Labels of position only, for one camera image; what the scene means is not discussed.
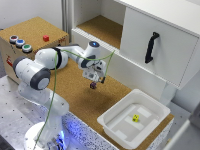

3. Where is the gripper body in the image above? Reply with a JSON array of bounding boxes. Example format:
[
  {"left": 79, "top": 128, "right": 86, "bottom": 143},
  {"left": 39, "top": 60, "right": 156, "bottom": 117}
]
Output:
[{"left": 82, "top": 64, "right": 107, "bottom": 84}]

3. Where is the purple block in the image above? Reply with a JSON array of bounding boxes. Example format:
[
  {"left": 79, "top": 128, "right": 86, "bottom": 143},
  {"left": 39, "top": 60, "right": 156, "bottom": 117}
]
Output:
[{"left": 89, "top": 82, "right": 98, "bottom": 90}]

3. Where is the white cabinet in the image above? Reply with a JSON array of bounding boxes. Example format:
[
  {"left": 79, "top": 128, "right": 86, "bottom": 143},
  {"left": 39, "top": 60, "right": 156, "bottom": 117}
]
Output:
[{"left": 61, "top": 0, "right": 200, "bottom": 107}]

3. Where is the pink block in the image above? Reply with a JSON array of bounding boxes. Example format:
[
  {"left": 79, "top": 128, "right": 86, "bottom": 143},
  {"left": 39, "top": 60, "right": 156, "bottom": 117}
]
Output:
[{"left": 42, "top": 34, "right": 50, "bottom": 43}]

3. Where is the yellow block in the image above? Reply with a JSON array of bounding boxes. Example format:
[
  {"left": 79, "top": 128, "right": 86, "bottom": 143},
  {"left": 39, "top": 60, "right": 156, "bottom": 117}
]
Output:
[{"left": 132, "top": 114, "right": 140, "bottom": 123}]

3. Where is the white plastic box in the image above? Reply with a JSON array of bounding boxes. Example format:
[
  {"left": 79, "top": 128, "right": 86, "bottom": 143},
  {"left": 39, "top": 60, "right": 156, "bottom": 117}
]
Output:
[{"left": 96, "top": 88, "right": 172, "bottom": 150}]

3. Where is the green button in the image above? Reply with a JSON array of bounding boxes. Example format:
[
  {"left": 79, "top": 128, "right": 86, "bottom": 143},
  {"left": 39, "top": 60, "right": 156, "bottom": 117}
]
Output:
[{"left": 21, "top": 43, "right": 34, "bottom": 54}]

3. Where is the wooden drawer box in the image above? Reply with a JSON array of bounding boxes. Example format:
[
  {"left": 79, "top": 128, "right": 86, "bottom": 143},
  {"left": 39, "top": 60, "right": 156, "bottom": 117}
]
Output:
[{"left": 0, "top": 16, "right": 71, "bottom": 85}]

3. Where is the blue button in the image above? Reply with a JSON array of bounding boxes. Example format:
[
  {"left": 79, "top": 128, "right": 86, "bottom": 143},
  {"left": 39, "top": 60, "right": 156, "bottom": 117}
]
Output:
[{"left": 15, "top": 38, "right": 26, "bottom": 49}]

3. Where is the red button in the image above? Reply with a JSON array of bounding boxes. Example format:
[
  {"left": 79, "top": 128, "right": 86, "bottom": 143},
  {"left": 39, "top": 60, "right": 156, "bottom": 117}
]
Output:
[{"left": 9, "top": 34, "right": 19, "bottom": 45}]

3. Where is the white sliding door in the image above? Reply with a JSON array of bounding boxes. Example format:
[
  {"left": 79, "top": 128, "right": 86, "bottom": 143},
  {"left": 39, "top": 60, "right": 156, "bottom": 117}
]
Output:
[{"left": 119, "top": 6, "right": 200, "bottom": 89}]

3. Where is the green cable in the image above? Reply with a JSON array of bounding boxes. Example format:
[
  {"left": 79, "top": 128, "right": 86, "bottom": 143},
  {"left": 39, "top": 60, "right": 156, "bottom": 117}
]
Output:
[{"left": 33, "top": 50, "right": 116, "bottom": 150}]

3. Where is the black door handle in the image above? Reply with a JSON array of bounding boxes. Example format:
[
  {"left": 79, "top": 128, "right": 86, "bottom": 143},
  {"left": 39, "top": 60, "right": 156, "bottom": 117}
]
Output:
[{"left": 144, "top": 31, "right": 161, "bottom": 65}]

